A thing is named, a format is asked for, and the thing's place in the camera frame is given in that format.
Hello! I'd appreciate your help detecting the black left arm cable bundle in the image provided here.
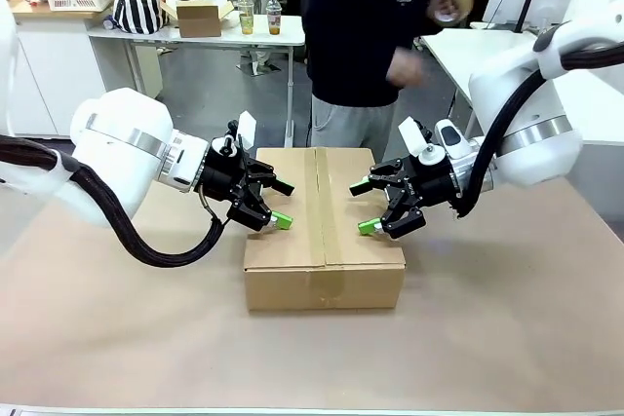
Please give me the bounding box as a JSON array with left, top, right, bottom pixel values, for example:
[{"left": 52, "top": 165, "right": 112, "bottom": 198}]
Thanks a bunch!
[{"left": 0, "top": 135, "right": 230, "bottom": 270}]

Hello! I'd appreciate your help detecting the brown tape strip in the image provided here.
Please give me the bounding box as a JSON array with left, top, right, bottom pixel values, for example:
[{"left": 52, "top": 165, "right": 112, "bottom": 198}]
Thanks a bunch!
[{"left": 302, "top": 146, "right": 348, "bottom": 303}]

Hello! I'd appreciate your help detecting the white cabinet with wooden top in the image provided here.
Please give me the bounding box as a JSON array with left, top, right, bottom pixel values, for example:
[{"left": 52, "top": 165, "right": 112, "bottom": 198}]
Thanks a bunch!
[{"left": 8, "top": 0, "right": 165, "bottom": 138}]

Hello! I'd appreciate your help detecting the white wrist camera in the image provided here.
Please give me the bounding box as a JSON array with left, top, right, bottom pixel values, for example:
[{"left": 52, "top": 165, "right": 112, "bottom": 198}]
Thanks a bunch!
[
  {"left": 237, "top": 111, "right": 257, "bottom": 152},
  {"left": 398, "top": 116, "right": 431, "bottom": 158}
]

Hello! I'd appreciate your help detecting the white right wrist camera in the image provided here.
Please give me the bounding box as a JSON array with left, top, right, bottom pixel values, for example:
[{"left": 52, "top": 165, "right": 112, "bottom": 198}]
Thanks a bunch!
[{"left": 398, "top": 116, "right": 431, "bottom": 158}]

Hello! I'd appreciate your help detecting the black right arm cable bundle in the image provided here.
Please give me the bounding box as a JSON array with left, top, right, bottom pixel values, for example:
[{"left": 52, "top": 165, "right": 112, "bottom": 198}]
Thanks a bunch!
[{"left": 455, "top": 43, "right": 624, "bottom": 220}]

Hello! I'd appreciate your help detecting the large brown cardboard box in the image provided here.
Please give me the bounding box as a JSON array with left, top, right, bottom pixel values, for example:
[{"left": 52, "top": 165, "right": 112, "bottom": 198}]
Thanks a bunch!
[{"left": 242, "top": 146, "right": 408, "bottom": 313}]

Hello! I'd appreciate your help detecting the person's left hand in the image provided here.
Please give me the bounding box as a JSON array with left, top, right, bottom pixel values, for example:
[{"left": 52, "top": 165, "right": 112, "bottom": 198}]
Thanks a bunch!
[{"left": 427, "top": 0, "right": 462, "bottom": 25}]

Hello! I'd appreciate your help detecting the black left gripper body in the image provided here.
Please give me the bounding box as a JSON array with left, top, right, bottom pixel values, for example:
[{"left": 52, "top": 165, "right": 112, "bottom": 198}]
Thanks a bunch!
[{"left": 199, "top": 134, "right": 251, "bottom": 206}]

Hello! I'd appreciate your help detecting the plastic cup with yellow drink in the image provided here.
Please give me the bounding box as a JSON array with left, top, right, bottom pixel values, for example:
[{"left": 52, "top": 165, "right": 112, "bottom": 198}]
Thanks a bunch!
[{"left": 236, "top": 0, "right": 256, "bottom": 36}]

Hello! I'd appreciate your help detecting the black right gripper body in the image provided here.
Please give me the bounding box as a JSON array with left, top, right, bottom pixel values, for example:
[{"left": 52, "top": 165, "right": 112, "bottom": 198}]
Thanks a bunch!
[{"left": 403, "top": 155, "right": 460, "bottom": 210}]

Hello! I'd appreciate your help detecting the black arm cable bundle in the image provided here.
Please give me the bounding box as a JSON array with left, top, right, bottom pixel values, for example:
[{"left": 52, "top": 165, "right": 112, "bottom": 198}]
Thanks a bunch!
[
  {"left": 455, "top": 43, "right": 624, "bottom": 220},
  {"left": 0, "top": 135, "right": 230, "bottom": 270}
]

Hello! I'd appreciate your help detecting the plastic cup with orange drink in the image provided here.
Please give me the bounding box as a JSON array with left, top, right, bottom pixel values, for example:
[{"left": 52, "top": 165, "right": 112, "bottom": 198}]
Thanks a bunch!
[{"left": 265, "top": 0, "right": 284, "bottom": 36}]

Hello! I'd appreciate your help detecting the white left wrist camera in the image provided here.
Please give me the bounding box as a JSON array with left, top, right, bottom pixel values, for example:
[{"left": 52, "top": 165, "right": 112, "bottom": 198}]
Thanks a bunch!
[{"left": 237, "top": 111, "right": 257, "bottom": 152}]

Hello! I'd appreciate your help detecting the white table with metal legs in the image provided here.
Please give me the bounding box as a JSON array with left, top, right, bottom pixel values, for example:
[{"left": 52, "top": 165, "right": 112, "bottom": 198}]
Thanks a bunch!
[{"left": 87, "top": 14, "right": 307, "bottom": 149}]

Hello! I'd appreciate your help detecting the white side table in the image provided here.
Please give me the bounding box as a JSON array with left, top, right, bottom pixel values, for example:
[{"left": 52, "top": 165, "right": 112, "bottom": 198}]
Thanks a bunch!
[{"left": 419, "top": 20, "right": 624, "bottom": 147}]

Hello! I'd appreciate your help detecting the person's right hand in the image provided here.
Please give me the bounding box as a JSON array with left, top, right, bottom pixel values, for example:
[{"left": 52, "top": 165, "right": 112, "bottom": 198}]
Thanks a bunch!
[{"left": 386, "top": 48, "right": 428, "bottom": 92}]

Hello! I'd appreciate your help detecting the person in black sweatshirt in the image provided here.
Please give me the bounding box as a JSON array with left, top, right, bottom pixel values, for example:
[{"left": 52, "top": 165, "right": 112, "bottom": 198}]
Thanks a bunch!
[{"left": 299, "top": 0, "right": 436, "bottom": 150}]

